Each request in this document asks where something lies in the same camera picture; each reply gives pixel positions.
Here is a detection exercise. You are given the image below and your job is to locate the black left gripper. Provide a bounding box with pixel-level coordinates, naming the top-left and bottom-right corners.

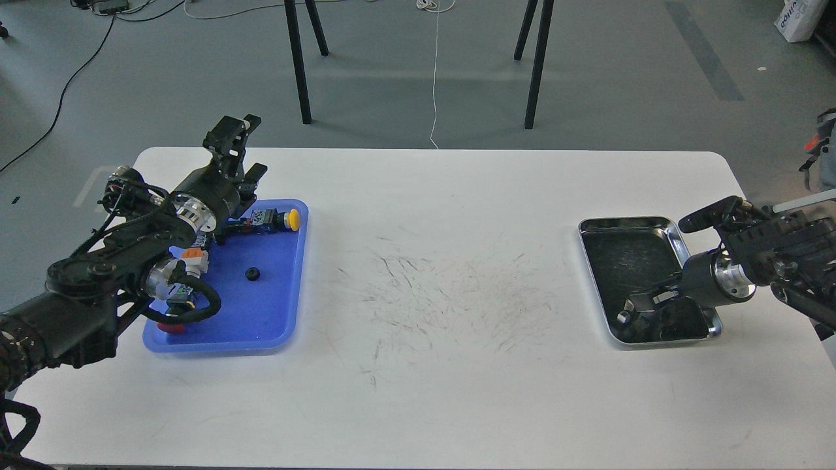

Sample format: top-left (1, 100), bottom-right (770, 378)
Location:
top-left (173, 115), bottom-right (268, 232)

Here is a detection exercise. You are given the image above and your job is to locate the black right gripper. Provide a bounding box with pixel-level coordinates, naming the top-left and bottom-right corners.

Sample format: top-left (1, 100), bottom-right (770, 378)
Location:
top-left (615, 252), bottom-right (756, 340)

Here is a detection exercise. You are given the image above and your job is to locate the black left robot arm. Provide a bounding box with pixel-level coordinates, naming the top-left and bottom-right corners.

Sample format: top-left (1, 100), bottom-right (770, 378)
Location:
top-left (1, 115), bottom-right (268, 469)

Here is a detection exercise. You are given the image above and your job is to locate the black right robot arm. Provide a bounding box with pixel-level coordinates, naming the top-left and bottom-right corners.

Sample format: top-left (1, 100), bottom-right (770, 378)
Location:
top-left (615, 202), bottom-right (834, 339)

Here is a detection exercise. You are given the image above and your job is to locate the yellow push button part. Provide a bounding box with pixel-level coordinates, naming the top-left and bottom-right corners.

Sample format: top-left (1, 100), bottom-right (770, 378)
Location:
top-left (222, 208), bottom-right (302, 236)

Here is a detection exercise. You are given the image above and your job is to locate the green push button part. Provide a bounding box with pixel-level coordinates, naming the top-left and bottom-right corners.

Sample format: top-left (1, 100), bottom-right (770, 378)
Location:
top-left (177, 231), bottom-right (212, 279)

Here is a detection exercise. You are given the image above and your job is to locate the red push button part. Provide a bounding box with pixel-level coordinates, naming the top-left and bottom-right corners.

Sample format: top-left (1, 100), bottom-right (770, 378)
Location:
top-left (155, 287), bottom-right (197, 334)

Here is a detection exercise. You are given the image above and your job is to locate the silver metal tray black mat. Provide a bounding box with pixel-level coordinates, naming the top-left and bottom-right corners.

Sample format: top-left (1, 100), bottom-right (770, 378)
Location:
top-left (579, 216), bottom-right (723, 350)

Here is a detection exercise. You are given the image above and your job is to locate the blue plastic tray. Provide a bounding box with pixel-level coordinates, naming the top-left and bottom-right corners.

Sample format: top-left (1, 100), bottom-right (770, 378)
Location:
top-left (142, 199), bottom-right (308, 355)

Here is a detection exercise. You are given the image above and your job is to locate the black table leg left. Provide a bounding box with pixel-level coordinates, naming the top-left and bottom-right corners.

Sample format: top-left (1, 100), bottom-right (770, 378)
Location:
top-left (283, 1), bottom-right (330, 125)

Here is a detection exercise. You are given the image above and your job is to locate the black table leg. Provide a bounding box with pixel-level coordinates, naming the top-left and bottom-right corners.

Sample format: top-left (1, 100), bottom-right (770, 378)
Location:
top-left (283, 1), bottom-right (330, 125)
top-left (513, 1), bottom-right (555, 130)

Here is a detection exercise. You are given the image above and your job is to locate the black table leg right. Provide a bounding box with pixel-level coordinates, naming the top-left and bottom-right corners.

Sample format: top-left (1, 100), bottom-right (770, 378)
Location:
top-left (513, 1), bottom-right (555, 130)

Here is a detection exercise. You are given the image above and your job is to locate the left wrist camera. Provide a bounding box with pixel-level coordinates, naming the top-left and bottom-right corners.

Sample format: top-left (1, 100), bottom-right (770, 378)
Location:
top-left (97, 166), bottom-right (169, 219)

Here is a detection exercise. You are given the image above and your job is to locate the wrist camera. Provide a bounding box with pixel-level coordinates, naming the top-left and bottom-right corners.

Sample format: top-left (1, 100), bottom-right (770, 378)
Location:
top-left (677, 196), bottom-right (765, 233)
top-left (97, 166), bottom-right (169, 219)

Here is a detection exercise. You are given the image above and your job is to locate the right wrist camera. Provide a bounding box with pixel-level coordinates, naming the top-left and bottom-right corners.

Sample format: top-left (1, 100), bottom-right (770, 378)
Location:
top-left (677, 196), bottom-right (765, 233)

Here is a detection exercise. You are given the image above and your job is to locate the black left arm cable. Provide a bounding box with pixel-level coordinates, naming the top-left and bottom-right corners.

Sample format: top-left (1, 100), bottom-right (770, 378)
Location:
top-left (140, 274), bottom-right (223, 325)

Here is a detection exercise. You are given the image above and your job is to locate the black cable on floor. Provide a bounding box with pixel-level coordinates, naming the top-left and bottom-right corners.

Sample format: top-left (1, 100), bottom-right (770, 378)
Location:
top-left (0, 0), bottom-right (187, 174)

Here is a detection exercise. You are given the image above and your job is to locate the white cable on floor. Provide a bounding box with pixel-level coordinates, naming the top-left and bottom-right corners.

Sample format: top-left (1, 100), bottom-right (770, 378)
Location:
top-left (184, 0), bottom-right (457, 149)

